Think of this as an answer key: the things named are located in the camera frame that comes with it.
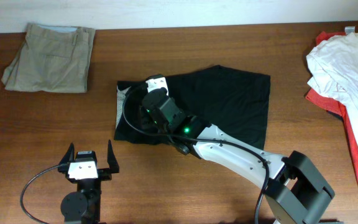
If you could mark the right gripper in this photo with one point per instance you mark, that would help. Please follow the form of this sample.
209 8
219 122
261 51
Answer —
145 119

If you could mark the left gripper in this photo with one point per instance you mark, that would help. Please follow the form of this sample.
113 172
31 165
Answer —
105 174

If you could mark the black shorts garment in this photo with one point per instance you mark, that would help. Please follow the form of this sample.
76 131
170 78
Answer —
237 102

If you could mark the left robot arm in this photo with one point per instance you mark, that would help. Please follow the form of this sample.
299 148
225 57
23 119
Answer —
83 206

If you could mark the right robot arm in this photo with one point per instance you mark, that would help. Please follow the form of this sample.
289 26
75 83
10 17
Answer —
295 189

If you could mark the folded khaki trousers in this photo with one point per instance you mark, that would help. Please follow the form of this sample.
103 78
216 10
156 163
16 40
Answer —
53 59

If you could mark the red garment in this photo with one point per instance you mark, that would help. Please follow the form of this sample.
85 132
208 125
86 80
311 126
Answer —
336 107

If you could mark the white t-shirt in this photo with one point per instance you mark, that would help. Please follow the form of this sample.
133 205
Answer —
334 67

